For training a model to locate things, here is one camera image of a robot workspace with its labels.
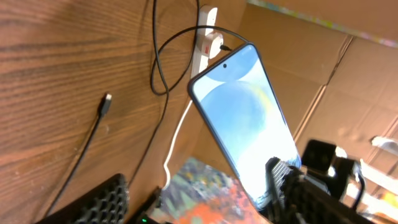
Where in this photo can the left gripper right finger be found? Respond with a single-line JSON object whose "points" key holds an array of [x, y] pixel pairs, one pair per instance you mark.
{"points": [[294, 199]]}

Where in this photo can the white charger plug adapter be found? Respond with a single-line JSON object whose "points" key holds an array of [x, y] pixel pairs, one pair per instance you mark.
{"points": [[211, 43]]}

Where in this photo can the white power strip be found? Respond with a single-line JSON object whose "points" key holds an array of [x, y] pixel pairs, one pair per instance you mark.
{"points": [[207, 17]]}

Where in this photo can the Samsung Galaxy smartphone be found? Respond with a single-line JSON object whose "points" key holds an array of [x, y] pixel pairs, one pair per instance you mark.
{"points": [[237, 102]]}

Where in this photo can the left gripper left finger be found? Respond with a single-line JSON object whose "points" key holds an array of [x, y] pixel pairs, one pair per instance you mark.
{"points": [[105, 204]]}

